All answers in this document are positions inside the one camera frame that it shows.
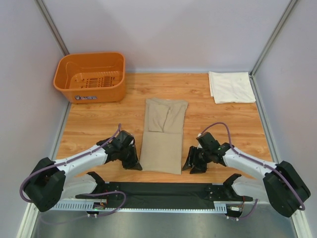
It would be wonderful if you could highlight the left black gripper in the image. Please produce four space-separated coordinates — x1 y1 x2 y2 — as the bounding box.
118 144 142 171

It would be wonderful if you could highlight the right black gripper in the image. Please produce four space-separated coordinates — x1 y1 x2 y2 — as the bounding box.
182 147 211 176

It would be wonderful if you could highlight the beige t shirt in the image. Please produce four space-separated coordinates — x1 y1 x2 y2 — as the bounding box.
140 98 188 175

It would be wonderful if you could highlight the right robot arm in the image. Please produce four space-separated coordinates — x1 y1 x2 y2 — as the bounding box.
182 132 311 217

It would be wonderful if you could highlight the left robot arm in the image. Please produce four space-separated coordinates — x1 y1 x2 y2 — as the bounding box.
19 130 142 212

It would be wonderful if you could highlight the folded white t shirt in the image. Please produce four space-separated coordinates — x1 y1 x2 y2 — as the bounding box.
209 71 256 104

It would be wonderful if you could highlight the orange plastic basket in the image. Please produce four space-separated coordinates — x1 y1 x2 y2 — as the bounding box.
53 52 126 104

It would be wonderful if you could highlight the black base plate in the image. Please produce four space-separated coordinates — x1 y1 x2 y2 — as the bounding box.
75 181 254 209

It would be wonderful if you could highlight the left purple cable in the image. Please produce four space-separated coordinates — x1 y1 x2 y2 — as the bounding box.
19 123 127 219

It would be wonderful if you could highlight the purple cable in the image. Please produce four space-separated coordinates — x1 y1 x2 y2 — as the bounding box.
19 123 127 219
202 122 307 221

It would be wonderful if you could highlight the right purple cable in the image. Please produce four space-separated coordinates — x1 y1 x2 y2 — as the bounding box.
202 122 307 221

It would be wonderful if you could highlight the slotted aluminium cable duct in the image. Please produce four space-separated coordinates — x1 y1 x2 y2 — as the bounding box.
53 202 227 214

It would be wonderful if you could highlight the left aluminium frame post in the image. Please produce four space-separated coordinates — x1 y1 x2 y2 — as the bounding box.
34 0 69 56

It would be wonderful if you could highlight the aluminium frame post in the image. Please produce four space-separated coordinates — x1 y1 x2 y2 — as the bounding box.
34 0 69 56
249 0 299 77

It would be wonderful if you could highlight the right aluminium frame post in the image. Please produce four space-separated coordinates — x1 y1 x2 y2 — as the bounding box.
249 0 299 77

